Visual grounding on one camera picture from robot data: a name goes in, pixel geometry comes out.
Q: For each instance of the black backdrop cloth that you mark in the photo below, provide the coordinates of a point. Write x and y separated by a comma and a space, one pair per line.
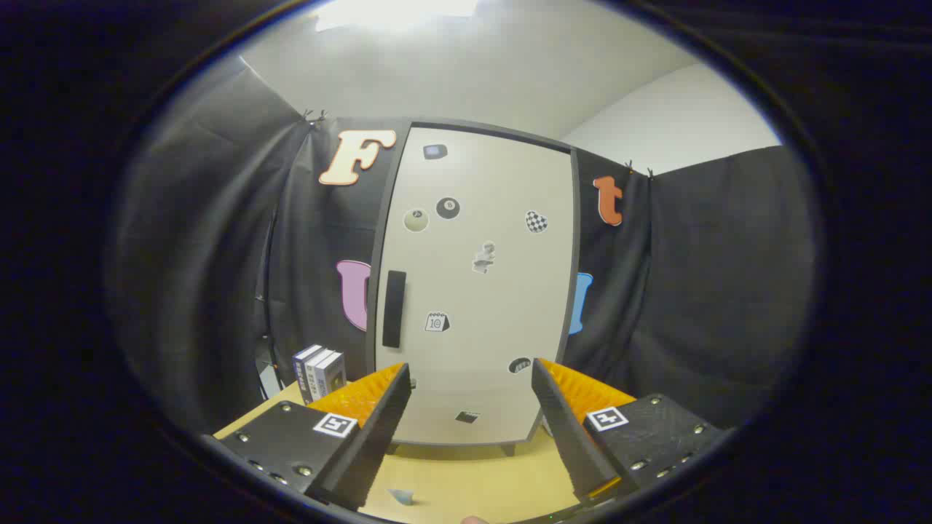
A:
218, 255

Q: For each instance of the white cabinet door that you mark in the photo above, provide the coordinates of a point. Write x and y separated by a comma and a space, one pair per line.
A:
495, 327

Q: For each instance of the white spine book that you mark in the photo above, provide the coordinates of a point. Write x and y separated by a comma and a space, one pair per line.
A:
312, 378

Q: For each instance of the ceiling light panel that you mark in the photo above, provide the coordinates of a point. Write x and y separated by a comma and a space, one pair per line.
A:
393, 13

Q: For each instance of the grey cabinet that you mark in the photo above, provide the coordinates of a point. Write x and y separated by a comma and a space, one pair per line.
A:
371, 313

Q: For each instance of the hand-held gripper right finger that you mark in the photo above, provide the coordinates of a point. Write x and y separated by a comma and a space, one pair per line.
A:
564, 437

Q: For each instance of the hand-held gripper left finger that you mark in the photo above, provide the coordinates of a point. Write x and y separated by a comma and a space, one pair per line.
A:
378, 437

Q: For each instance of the white blue tube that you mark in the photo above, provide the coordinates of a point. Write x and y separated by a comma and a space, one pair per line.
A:
401, 497

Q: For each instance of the dark blue book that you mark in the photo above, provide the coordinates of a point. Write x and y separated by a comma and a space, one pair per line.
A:
299, 371

